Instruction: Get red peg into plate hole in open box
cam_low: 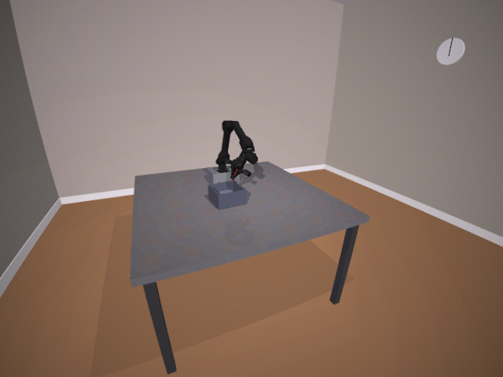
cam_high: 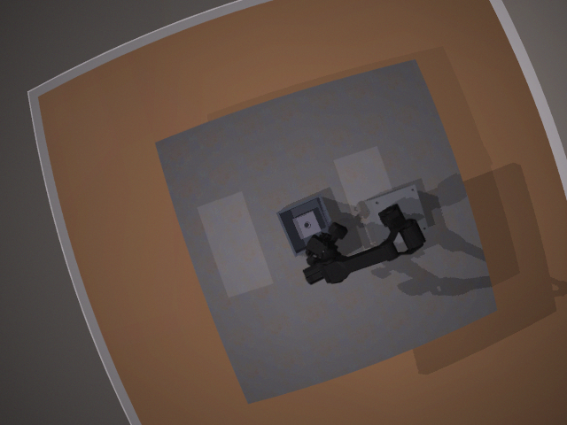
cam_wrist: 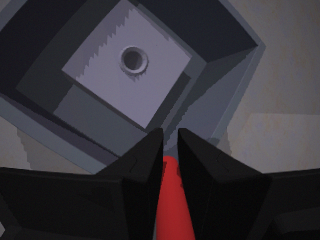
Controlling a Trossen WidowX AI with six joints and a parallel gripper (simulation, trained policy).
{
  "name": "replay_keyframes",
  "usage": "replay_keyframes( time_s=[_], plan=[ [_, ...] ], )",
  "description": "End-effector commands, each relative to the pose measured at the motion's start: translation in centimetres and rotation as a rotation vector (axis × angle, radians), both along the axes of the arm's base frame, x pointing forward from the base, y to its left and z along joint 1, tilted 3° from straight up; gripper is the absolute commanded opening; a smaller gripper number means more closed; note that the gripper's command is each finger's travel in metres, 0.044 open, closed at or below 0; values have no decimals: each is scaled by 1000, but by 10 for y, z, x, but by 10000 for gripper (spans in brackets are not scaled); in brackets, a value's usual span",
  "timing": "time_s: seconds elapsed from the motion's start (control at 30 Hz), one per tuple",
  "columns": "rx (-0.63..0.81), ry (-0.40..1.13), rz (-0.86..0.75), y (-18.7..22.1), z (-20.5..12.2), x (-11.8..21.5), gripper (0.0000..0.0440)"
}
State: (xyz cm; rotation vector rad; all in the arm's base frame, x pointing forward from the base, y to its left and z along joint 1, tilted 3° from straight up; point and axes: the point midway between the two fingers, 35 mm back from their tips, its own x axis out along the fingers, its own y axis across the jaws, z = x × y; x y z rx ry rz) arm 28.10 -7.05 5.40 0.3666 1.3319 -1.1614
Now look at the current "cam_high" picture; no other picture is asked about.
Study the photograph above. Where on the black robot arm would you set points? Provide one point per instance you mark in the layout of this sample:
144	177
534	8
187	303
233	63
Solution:
334	268

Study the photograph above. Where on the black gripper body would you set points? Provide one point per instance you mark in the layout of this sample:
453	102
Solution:
337	232

